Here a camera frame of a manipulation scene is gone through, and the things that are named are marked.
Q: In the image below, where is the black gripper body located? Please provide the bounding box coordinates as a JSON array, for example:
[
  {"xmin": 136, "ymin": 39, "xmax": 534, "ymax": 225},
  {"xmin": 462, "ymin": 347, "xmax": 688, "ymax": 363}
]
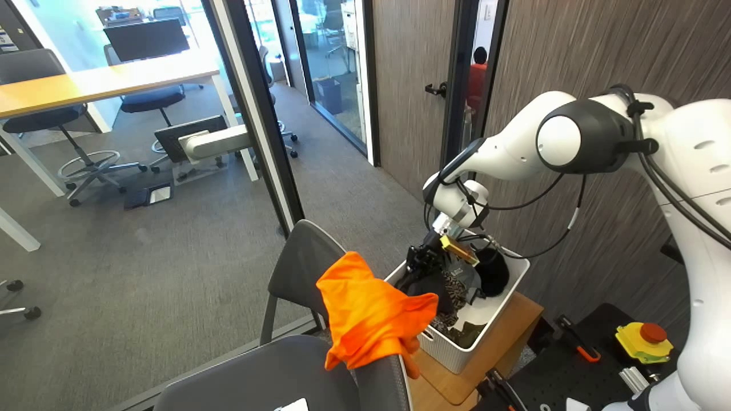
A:
[{"xmin": 428, "ymin": 219, "xmax": 492, "ymax": 268}]

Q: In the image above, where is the black clothing item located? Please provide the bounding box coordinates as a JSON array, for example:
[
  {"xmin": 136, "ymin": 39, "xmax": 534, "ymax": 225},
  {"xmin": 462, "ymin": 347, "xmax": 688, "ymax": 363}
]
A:
[{"xmin": 394, "ymin": 238, "xmax": 512, "ymax": 307}]

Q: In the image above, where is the grey white clothing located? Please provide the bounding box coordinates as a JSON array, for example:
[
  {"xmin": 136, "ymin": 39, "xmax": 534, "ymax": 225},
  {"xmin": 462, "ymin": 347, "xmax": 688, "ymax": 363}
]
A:
[{"xmin": 449, "ymin": 294, "xmax": 503, "ymax": 332}]

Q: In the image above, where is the white plastic box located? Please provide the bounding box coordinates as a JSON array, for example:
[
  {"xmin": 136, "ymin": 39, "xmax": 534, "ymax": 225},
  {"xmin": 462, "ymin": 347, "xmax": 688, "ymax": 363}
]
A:
[{"xmin": 383, "ymin": 247, "xmax": 532, "ymax": 376}]

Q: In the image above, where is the grey mesh office chair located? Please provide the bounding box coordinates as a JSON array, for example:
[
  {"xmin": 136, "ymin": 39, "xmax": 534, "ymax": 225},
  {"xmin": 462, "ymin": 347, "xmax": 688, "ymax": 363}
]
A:
[{"xmin": 151, "ymin": 216, "xmax": 417, "ymax": 411}]

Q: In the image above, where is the light grey office chair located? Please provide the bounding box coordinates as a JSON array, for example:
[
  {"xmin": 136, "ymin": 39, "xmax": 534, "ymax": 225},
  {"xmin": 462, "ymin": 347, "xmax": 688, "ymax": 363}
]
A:
[{"xmin": 265, "ymin": 74, "xmax": 301, "ymax": 161}]

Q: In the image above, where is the black chair caster base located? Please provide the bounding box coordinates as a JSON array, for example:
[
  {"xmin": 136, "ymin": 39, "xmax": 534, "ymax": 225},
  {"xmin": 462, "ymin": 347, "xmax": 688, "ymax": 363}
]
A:
[{"xmin": 0, "ymin": 276, "xmax": 46, "ymax": 323}]

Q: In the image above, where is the black office chair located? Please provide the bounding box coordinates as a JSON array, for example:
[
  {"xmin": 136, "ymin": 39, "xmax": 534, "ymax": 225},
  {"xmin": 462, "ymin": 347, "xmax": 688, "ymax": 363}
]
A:
[{"xmin": 0, "ymin": 47, "xmax": 125, "ymax": 207}]

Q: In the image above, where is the brown wooden stand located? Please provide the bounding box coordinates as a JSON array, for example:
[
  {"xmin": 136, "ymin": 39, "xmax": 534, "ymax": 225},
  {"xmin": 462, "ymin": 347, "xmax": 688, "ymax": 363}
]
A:
[{"xmin": 407, "ymin": 292, "xmax": 545, "ymax": 411}]

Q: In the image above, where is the orange cloth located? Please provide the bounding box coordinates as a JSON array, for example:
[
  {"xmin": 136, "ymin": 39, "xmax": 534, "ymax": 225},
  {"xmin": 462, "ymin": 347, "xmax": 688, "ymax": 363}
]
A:
[{"xmin": 315, "ymin": 249, "xmax": 440, "ymax": 380}]

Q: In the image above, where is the person in red shirt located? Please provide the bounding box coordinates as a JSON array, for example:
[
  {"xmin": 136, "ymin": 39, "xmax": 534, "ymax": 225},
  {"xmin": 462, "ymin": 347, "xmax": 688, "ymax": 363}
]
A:
[{"xmin": 464, "ymin": 45, "xmax": 490, "ymax": 127}]

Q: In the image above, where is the yellow red emergency stop button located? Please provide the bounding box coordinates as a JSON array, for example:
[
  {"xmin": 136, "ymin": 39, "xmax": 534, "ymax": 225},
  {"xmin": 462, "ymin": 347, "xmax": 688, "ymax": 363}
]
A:
[{"xmin": 612, "ymin": 319, "xmax": 675, "ymax": 367}]

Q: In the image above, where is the white paper sheet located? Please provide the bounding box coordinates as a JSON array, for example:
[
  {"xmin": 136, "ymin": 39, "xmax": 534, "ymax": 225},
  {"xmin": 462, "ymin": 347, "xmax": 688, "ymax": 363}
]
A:
[{"xmin": 274, "ymin": 395, "xmax": 313, "ymax": 411}]

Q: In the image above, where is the black bag white label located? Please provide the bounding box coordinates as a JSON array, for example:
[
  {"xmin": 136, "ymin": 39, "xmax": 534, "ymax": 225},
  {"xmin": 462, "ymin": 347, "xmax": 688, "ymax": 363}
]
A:
[{"xmin": 121, "ymin": 161, "xmax": 177, "ymax": 211}]

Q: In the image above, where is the wooden top white leg table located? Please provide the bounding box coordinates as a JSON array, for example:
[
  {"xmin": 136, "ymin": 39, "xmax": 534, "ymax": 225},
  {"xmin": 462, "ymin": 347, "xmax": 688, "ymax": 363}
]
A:
[{"xmin": 0, "ymin": 47, "xmax": 259, "ymax": 200}]

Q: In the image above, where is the black clothing with straps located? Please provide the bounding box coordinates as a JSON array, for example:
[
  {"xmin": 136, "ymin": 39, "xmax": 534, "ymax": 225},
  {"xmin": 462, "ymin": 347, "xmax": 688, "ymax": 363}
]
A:
[{"xmin": 439, "ymin": 318, "xmax": 476, "ymax": 347}]

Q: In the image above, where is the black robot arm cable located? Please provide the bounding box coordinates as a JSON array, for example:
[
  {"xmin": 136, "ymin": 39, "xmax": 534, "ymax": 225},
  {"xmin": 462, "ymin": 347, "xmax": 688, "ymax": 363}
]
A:
[{"xmin": 486, "ymin": 169, "xmax": 592, "ymax": 263}]

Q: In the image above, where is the orange handled tool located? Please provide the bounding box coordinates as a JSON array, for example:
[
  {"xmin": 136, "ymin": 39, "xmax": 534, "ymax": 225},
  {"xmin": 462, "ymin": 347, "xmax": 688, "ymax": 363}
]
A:
[{"xmin": 554, "ymin": 314, "xmax": 604, "ymax": 367}]

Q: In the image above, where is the black door frame pillar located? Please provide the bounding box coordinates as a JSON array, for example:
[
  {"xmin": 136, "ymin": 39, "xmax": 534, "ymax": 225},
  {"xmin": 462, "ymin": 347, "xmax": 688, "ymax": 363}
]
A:
[{"xmin": 201, "ymin": 0, "xmax": 306, "ymax": 234}]

